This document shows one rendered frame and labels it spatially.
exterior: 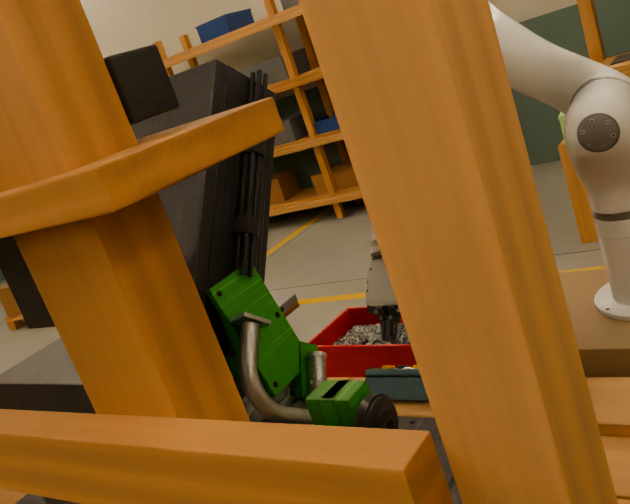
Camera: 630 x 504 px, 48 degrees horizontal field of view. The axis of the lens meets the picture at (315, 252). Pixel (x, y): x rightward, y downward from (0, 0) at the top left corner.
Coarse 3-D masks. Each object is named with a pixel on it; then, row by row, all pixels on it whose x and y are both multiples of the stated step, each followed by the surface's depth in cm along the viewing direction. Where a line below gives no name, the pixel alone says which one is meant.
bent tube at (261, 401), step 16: (240, 320) 115; (256, 320) 115; (240, 336) 114; (256, 336) 114; (240, 352) 113; (256, 352) 113; (240, 368) 112; (256, 368) 112; (256, 384) 111; (256, 400) 110; (272, 400) 112; (272, 416) 111; (288, 416) 113; (304, 416) 115
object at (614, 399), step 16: (592, 384) 121; (608, 384) 119; (624, 384) 118; (592, 400) 117; (608, 400) 115; (624, 400) 114; (416, 416) 130; (432, 416) 128; (608, 416) 111; (624, 416) 110; (608, 432) 110; (624, 432) 108
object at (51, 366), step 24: (24, 360) 124; (48, 360) 119; (0, 384) 116; (24, 384) 112; (48, 384) 108; (72, 384) 104; (0, 408) 120; (24, 408) 115; (48, 408) 110; (72, 408) 106
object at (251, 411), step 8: (288, 384) 123; (280, 392) 121; (288, 392) 121; (248, 400) 115; (280, 400) 120; (288, 400) 121; (296, 400) 123; (248, 408) 115; (304, 408) 123; (248, 416) 114; (256, 416) 115
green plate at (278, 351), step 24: (216, 288) 116; (240, 288) 120; (264, 288) 124; (240, 312) 118; (264, 312) 122; (264, 336) 120; (288, 336) 124; (264, 360) 118; (288, 360) 122; (264, 384) 117
